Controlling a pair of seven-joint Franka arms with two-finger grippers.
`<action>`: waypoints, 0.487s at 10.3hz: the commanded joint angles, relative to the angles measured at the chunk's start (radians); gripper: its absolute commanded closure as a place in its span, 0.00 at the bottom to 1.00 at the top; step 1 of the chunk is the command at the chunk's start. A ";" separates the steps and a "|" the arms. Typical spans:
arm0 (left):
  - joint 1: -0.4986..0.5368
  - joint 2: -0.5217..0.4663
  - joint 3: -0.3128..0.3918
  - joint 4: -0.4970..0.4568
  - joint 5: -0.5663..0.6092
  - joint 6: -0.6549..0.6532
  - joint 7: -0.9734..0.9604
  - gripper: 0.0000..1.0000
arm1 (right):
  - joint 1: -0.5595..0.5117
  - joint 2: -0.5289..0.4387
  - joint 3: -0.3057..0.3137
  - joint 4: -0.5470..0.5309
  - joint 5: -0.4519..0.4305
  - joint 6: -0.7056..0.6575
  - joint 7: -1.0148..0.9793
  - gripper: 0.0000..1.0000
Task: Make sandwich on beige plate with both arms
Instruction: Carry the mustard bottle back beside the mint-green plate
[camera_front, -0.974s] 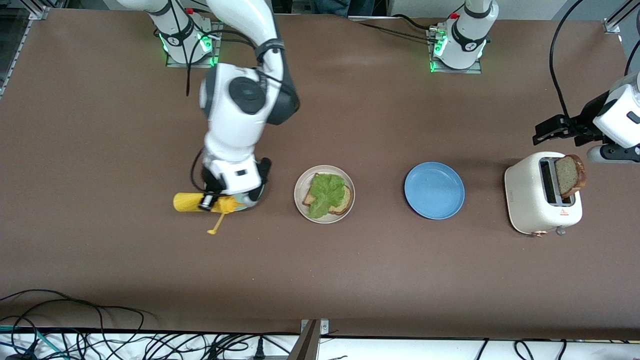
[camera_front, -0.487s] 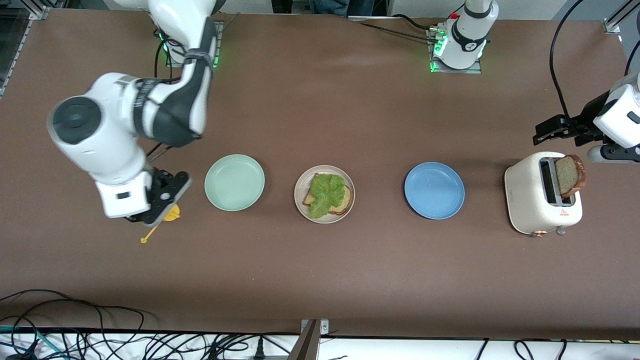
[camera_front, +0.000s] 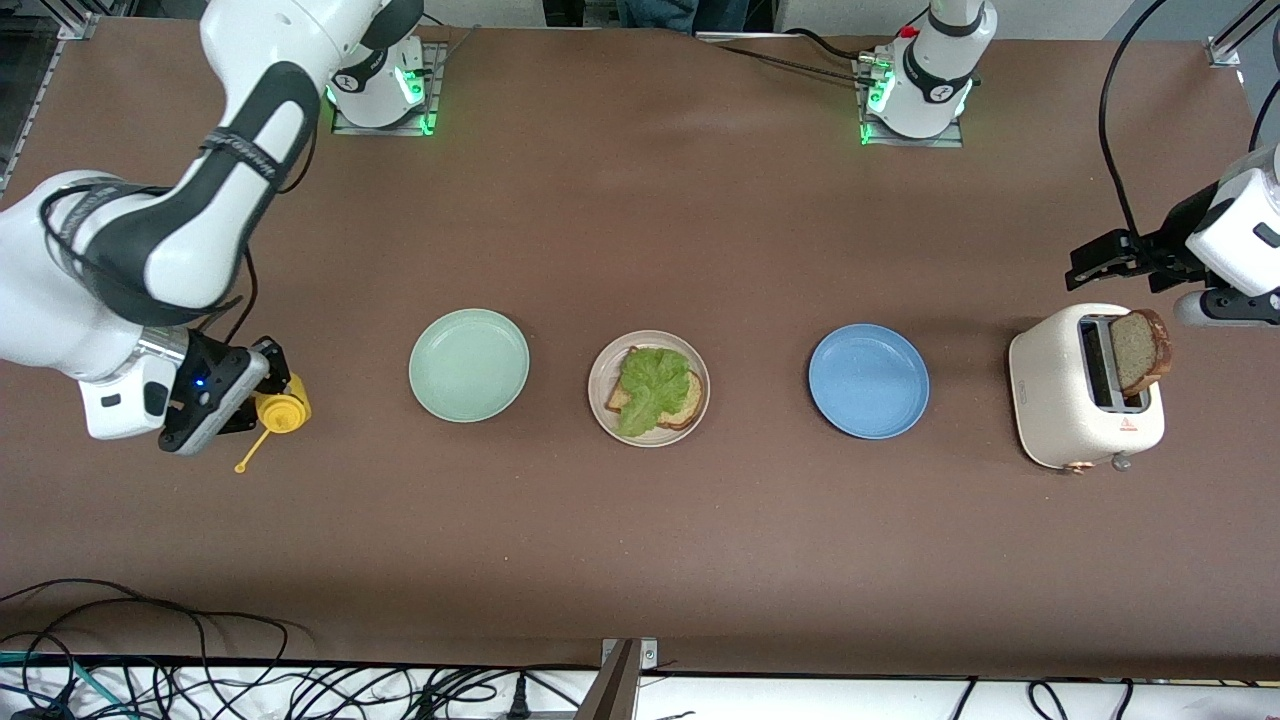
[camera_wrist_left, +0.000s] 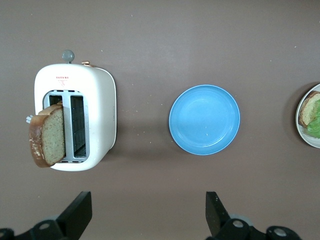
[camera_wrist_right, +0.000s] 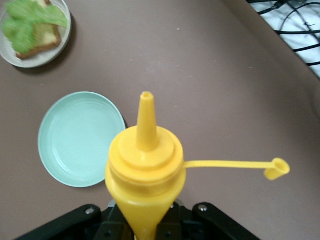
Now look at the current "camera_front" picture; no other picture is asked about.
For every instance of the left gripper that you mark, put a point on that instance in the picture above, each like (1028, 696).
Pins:
(1177, 243)

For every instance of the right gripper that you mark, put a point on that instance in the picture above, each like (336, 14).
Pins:
(262, 357)

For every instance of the yellow squeeze bottle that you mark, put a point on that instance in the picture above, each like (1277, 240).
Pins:
(283, 412)

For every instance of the brown bread slice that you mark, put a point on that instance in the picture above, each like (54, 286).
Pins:
(1140, 350)
(693, 398)

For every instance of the green lettuce leaf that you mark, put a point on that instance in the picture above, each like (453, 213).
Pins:
(650, 385)

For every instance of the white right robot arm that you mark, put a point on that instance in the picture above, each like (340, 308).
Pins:
(170, 240)

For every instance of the mint green plate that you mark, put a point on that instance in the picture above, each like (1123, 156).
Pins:
(468, 365)

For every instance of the blue plate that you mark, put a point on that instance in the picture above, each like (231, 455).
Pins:
(868, 380)

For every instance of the beige plate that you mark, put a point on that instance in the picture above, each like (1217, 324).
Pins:
(600, 372)

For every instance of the white toaster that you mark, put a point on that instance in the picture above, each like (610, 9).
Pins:
(1050, 400)

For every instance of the black power plug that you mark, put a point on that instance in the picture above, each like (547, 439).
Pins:
(518, 698)

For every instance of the person in dark trousers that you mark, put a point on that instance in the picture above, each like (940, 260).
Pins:
(660, 12)

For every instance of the aluminium frame rail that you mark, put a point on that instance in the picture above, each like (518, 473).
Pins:
(1235, 40)
(40, 80)

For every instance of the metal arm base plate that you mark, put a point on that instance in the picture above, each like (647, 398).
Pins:
(862, 120)
(435, 95)

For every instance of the grey metal bracket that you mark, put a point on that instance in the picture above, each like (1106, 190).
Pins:
(615, 690)

